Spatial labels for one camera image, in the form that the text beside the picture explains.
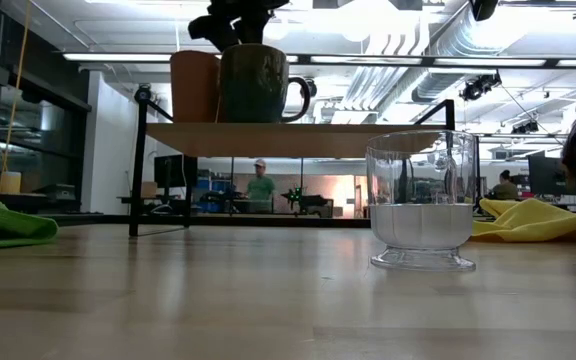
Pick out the green cloth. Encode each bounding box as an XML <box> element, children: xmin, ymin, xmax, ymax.
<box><xmin>0</xmin><ymin>193</ymin><xmax>59</xmax><ymax>252</ymax></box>

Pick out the long ceiling light strip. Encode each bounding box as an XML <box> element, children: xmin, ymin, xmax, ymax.
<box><xmin>61</xmin><ymin>51</ymin><xmax>576</xmax><ymax>69</ymax></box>

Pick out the tan plastic cup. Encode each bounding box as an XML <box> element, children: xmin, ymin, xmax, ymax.
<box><xmin>170</xmin><ymin>49</ymin><xmax>222</xmax><ymax>124</ymax></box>

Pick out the yellow bucket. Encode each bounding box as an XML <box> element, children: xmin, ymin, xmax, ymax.
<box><xmin>0</xmin><ymin>170</ymin><xmax>23</xmax><ymax>196</ymax></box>

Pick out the background robot with green light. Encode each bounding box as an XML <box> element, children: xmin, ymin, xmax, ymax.
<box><xmin>280</xmin><ymin>185</ymin><xmax>335</xmax><ymax>219</ymax></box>

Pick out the wooden shelf with black legs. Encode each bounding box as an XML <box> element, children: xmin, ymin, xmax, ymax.
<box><xmin>127</xmin><ymin>83</ymin><xmax>480</xmax><ymax>239</ymax></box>

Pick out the silver ventilation duct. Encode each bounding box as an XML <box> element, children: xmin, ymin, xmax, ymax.
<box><xmin>410</xmin><ymin>0</ymin><xmax>527</xmax><ymax>105</ymax></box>

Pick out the black metal table frame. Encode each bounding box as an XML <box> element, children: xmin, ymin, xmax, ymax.
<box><xmin>42</xmin><ymin>213</ymin><xmax>374</xmax><ymax>230</ymax></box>

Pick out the yellow cloth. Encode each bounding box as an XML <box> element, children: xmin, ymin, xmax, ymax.
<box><xmin>471</xmin><ymin>198</ymin><xmax>576</xmax><ymax>244</ymax></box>

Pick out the black monitor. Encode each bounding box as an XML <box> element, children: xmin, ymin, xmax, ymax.
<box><xmin>153</xmin><ymin>154</ymin><xmax>186</xmax><ymax>190</ymax></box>
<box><xmin>527</xmin><ymin>155</ymin><xmax>576</xmax><ymax>196</ymax></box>

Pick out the green brown ceramic mug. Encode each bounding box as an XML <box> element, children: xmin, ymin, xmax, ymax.
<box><xmin>217</xmin><ymin>43</ymin><xmax>312</xmax><ymax>125</ymax></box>

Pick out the yellow power cable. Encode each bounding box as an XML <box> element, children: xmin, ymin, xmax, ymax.
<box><xmin>0</xmin><ymin>0</ymin><xmax>33</xmax><ymax>201</ymax></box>

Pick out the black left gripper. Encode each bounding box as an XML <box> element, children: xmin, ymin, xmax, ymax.
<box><xmin>187</xmin><ymin>0</ymin><xmax>290</xmax><ymax>53</ymax></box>

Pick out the clear plastic handled cup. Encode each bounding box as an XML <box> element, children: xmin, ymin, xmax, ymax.
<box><xmin>366</xmin><ymin>129</ymin><xmax>478</xmax><ymax>273</ymax></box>

